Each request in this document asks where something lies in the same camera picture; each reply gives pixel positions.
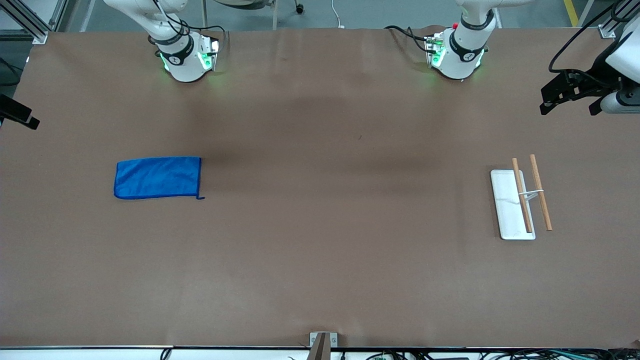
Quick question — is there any wooden rack rod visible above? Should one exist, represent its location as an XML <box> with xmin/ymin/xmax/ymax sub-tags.
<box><xmin>529</xmin><ymin>154</ymin><xmax>554</xmax><ymax>232</ymax></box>
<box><xmin>511</xmin><ymin>157</ymin><xmax>534</xmax><ymax>234</ymax></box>

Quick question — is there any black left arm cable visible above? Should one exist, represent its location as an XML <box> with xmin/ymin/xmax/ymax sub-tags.
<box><xmin>548</xmin><ymin>0</ymin><xmax>640</xmax><ymax>75</ymax></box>

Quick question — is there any white rack base plate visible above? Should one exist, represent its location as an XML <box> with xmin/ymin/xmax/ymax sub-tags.
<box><xmin>490</xmin><ymin>169</ymin><xmax>537</xmax><ymax>241</ymax></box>

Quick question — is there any aluminium frame post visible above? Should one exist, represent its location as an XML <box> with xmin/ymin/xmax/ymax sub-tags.
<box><xmin>0</xmin><ymin>0</ymin><xmax>49</xmax><ymax>45</ymax></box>
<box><xmin>597</xmin><ymin>0</ymin><xmax>640</xmax><ymax>40</ymax></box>

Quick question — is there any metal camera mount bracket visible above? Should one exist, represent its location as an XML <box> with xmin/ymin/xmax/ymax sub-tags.
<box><xmin>308</xmin><ymin>331</ymin><xmax>339</xmax><ymax>360</ymax></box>

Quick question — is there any white floor cable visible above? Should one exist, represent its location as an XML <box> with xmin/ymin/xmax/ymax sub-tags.
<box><xmin>330</xmin><ymin>0</ymin><xmax>346</xmax><ymax>29</ymax></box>

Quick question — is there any brown table cover sheet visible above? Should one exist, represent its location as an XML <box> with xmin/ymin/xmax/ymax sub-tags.
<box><xmin>0</xmin><ymin>26</ymin><xmax>640</xmax><ymax>350</ymax></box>

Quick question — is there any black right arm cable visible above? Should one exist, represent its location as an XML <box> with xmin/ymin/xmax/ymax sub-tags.
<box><xmin>149</xmin><ymin>0</ymin><xmax>192</xmax><ymax>37</ymax></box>

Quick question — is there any black base cable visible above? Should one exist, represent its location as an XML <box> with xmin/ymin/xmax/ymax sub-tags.
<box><xmin>383</xmin><ymin>25</ymin><xmax>434</xmax><ymax>54</ymax></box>
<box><xmin>189</xmin><ymin>24</ymin><xmax>229</xmax><ymax>40</ymax></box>

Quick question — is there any black left base cable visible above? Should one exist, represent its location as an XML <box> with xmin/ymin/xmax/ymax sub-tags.
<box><xmin>383</xmin><ymin>25</ymin><xmax>434</xmax><ymax>54</ymax></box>

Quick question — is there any office chair base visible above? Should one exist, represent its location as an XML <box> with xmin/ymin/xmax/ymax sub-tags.
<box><xmin>214</xmin><ymin>0</ymin><xmax>306</xmax><ymax>15</ymax></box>

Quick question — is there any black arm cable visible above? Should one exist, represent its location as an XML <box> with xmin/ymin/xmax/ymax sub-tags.
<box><xmin>149</xmin><ymin>0</ymin><xmax>192</xmax><ymax>37</ymax></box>
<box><xmin>548</xmin><ymin>0</ymin><xmax>640</xmax><ymax>75</ymax></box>

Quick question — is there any blue microfiber towel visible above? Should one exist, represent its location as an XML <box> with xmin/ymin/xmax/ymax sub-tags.
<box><xmin>113</xmin><ymin>156</ymin><xmax>206</xmax><ymax>201</ymax></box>

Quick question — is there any black right base cable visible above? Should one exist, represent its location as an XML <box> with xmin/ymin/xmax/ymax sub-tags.
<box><xmin>189</xmin><ymin>24</ymin><xmax>229</xmax><ymax>40</ymax></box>

